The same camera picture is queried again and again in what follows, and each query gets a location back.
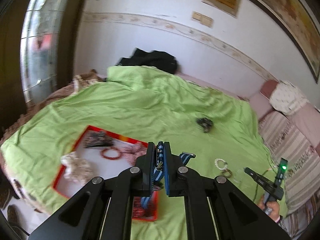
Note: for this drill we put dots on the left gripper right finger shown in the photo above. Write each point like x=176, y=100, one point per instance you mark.
x=216, y=208

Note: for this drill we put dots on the striped floral quilt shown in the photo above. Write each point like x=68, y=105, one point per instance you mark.
x=301, y=183

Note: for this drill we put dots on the black clothing pile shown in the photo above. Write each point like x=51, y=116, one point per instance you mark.
x=159, y=59

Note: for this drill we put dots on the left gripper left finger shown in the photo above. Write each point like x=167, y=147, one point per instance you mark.
x=102, y=209

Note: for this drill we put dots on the person right hand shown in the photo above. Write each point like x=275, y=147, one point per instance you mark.
x=274, y=206

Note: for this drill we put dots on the framed wall painting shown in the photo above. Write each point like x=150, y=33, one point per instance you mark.
x=297, y=20

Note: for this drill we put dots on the blue striped hair clip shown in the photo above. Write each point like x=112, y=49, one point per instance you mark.
x=161, y=170

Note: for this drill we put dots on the beige wall switch plate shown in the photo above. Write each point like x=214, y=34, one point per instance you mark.
x=202, y=19

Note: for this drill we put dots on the red plaid scrunchie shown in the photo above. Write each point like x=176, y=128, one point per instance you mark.
x=132, y=152

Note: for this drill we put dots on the dark grey green scrunchie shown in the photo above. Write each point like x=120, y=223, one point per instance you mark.
x=205, y=123

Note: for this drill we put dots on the white cherry print scrunchie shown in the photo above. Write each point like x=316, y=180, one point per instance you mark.
x=77, y=170

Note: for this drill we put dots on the white patterned cloth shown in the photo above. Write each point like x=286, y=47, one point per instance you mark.
x=287, y=98

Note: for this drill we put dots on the pink pillow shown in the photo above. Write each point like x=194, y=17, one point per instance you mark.
x=306, y=119

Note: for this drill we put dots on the red shallow tray box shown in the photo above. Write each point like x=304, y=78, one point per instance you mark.
x=105, y=167

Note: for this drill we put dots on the stained glass door window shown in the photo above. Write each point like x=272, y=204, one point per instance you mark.
x=38, y=48

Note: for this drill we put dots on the green bed sheet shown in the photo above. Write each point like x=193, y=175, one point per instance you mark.
x=142, y=103

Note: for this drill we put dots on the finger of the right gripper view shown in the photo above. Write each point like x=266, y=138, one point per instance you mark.
x=259, y=179

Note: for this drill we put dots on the brown flower hair clip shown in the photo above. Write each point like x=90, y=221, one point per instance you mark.
x=98, y=139

